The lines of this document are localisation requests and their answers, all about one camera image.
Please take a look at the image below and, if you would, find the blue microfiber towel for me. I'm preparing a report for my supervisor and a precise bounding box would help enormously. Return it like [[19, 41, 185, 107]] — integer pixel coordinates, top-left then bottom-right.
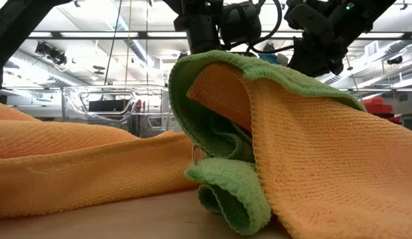
[[257, 52, 290, 67]]

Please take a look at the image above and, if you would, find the orange microfiber towel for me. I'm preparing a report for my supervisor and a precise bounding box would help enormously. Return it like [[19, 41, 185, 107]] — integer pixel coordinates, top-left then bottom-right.
[[0, 100, 206, 219], [186, 62, 412, 239]]

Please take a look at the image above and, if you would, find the green microfiber towel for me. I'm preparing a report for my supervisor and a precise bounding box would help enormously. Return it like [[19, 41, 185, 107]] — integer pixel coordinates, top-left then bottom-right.
[[168, 49, 366, 236]]

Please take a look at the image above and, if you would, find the white ceiling vent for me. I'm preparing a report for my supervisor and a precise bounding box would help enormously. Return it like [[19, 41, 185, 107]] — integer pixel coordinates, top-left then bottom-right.
[[364, 40, 379, 58]]

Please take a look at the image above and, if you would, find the red object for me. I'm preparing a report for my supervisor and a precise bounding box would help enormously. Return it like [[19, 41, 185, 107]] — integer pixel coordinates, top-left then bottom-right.
[[362, 96, 402, 124]]

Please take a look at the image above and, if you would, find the person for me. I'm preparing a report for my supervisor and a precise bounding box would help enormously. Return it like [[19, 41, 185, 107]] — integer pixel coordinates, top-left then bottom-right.
[[133, 98, 147, 116]]

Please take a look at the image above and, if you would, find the clear plastic bin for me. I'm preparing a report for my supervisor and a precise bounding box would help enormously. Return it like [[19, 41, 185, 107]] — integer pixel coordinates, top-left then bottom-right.
[[61, 84, 183, 139]]

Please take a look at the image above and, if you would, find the black monitor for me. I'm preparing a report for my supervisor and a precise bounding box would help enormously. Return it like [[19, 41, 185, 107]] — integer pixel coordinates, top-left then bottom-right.
[[88, 99, 132, 113]]

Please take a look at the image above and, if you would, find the black ceiling-hung equipment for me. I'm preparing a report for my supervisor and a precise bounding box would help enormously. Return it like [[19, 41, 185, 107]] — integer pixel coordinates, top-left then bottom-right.
[[34, 41, 68, 66]]

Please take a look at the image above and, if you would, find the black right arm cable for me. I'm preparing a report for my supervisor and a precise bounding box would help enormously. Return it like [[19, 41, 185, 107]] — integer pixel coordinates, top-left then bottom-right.
[[247, 44, 295, 55]]

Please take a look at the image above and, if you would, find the thin hanging cable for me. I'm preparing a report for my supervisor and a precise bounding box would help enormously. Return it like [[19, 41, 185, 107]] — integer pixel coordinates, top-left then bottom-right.
[[145, 0, 150, 86]]

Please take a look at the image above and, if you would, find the yellowish hanging cable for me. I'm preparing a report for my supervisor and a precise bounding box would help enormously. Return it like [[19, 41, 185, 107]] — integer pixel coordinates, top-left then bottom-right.
[[124, 0, 133, 86]]

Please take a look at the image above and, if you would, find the dark hanging cable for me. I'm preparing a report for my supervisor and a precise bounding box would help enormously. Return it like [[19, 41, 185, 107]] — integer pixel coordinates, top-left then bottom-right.
[[103, 0, 123, 86]]

